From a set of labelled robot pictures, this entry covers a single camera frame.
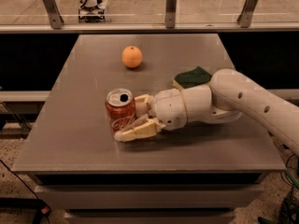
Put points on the orange fruit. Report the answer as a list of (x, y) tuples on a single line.
[(132, 57)]

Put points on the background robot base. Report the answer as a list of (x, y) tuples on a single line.
[(92, 11)]

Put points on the grey drawer cabinet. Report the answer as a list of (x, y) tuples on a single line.
[(195, 175)]

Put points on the middle metal bracket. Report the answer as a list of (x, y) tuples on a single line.
[(170, 13)]

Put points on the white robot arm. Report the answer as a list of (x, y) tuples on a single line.
[(224, 98)]

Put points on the green and yellow sponge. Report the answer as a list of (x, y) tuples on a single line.
[(195, 77)]

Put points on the right metal bracket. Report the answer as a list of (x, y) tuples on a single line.
[(246, 15)]

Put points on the red coke can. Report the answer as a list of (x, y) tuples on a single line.
[(120, 106)]

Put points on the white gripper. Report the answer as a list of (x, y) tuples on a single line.
[(168, 108)]

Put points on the left metal bracket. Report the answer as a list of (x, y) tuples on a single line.
[(56, 21)]

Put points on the metal bracket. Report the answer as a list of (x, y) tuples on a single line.
[(56, 21), (246, 15), (170, 13)]

